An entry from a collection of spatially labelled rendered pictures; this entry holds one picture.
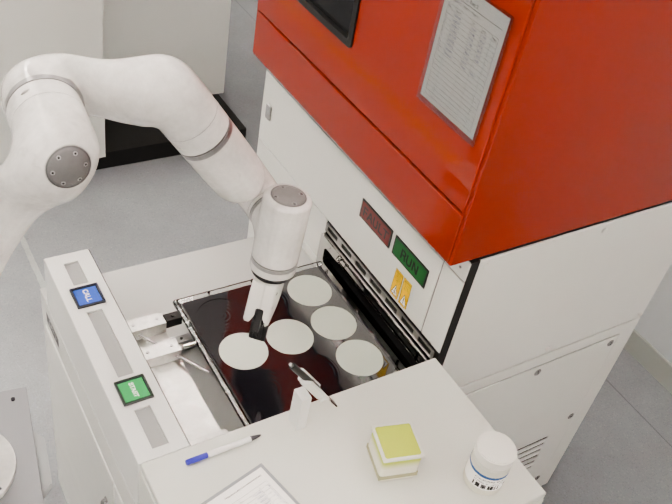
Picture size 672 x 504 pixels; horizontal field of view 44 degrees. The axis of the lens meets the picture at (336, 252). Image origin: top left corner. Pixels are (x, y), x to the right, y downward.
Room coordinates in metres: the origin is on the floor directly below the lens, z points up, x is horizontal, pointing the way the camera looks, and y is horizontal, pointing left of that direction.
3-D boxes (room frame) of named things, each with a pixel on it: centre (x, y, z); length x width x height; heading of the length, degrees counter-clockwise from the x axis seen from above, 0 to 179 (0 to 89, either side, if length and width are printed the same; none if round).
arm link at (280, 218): (1.11, 0.10, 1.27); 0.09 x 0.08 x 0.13; 34
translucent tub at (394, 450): (0.90, -0.17, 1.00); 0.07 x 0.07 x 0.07; 23
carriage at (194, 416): (1.04, 0.25, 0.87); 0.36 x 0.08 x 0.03; 38
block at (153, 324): (1.16, 0.35, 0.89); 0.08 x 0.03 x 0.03; 128
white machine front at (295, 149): (1.50, 0.00, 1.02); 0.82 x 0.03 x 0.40; 38
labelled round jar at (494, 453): (0.91, -0.34, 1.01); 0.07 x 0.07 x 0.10
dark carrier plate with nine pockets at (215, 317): (1.21, 0.06, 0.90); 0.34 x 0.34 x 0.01; 38
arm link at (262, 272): (1.10, 0.10, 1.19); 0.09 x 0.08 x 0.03; 176
